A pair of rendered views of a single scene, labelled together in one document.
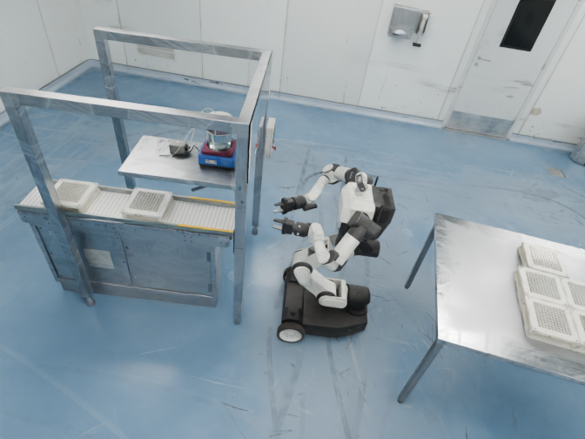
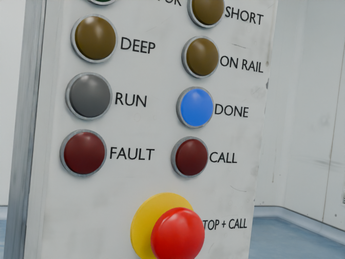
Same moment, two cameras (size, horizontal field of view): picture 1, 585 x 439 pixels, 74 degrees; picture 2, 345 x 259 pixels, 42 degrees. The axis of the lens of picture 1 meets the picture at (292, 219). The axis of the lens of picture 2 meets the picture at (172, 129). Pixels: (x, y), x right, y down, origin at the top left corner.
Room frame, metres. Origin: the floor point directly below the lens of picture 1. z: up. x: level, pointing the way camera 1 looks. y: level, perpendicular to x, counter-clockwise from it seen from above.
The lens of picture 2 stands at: (2.53, -0.04, 1.00)
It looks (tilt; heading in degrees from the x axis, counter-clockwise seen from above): 3 degrees down; 62
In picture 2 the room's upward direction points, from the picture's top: 6 degrees clockwise
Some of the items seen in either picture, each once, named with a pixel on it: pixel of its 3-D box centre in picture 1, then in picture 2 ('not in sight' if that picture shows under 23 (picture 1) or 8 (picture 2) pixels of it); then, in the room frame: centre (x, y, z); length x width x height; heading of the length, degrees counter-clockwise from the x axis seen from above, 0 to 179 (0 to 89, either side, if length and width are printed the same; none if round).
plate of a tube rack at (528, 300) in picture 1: (550, 319); not in sight; (1.40, -1.50, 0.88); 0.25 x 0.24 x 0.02; 170
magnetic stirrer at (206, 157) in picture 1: (219, 151); not in sight; (1.86, 0.46, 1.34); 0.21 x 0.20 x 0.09; 2
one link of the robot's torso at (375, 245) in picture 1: (358, 243); not in sight; (1.84, -0.45, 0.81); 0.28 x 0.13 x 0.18; 92
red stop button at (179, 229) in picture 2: not in sight; (168, 230); (2.69, 0.24, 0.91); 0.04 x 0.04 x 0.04; 2
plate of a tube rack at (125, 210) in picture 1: (147, 202); not in sight; (1.81, 0.92, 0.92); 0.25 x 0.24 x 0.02; 2
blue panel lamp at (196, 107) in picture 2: not in sight; (196, 107); (2.70, 0.24, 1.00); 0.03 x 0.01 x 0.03; 2
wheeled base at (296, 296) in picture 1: (326, 299); not in sight; (1.84, -0.34, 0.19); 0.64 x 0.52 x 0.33; 92
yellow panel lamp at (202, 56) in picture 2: not in sight; (202, 57); (2.70, 0.24, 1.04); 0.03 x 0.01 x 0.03; 2
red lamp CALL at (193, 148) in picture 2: not in sight; (191, 157); (2.70, 0.24, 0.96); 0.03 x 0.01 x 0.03; 2
